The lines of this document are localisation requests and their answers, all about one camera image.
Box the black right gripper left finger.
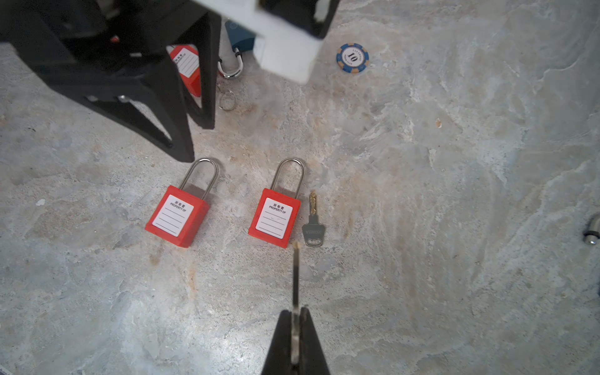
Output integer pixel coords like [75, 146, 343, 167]
[261, 310, 295, 375]

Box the red padlock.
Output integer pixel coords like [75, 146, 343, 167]
[167, 45, 202, 98]
[145, 158, 220, 248]
[248, 158, 306, 248]

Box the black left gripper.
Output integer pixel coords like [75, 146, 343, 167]
[1, 1, 221, 163]

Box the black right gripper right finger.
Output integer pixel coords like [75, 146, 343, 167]
[296, 307, 331, 375]

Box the blue padlock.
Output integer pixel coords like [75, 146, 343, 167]
[216, 19, 258, 113]
[584, 213, 600, 245]

